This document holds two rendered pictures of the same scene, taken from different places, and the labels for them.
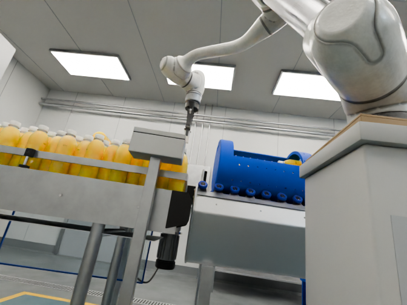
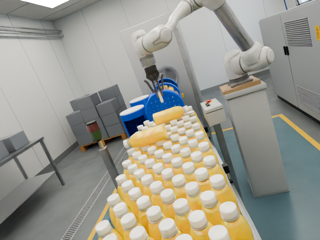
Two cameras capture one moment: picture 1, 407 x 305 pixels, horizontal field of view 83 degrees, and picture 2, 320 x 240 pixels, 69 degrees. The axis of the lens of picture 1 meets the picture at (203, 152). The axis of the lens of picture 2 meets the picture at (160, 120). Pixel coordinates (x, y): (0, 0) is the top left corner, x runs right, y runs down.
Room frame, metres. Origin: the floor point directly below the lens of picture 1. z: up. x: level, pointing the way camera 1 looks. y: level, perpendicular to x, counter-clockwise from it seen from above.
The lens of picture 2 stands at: (0.96, 1.55, 1.46)
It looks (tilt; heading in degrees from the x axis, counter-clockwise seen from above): 14 degrees down; 279
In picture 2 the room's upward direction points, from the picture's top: 20 degrees counter-clockwise
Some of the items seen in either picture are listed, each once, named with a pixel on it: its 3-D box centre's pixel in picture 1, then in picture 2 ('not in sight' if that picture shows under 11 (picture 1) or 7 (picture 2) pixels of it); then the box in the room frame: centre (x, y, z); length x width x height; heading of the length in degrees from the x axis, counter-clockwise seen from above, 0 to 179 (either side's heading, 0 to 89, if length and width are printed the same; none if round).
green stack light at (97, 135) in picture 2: not in sight; (96, 134); (1.50, 0.38, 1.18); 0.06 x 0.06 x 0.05
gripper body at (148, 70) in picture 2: (191, 111); (152, 73); (1.13, 0.10, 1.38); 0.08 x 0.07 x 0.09; 1
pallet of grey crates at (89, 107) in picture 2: not in sight; (100, 117); (3.16, -3.81, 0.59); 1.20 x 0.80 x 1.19; 175
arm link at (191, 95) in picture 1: (193, 99); (147, 61); (1.13, 0.10, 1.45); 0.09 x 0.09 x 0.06
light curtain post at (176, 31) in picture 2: not in sight; (195, 93); (0.87, -1.52, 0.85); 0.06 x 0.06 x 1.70; 2
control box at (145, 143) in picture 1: (158, 146); (212, 111); (0.86, 0.18, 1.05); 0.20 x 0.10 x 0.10; 92
